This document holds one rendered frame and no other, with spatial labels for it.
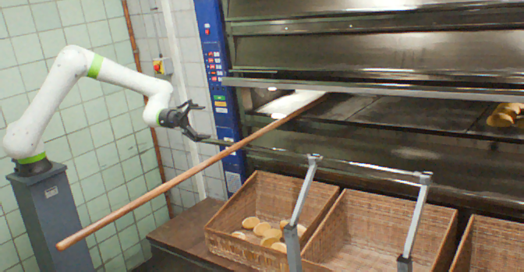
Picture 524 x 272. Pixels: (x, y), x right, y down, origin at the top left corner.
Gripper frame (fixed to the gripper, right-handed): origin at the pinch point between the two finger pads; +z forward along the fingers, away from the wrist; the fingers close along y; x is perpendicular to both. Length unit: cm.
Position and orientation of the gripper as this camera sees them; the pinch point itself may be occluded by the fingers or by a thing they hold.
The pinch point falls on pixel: (204, 122)
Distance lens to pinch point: 207.4
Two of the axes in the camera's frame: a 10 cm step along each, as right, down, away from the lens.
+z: 7.8, 0.9, -6.2
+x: -6.1, 3.3, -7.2
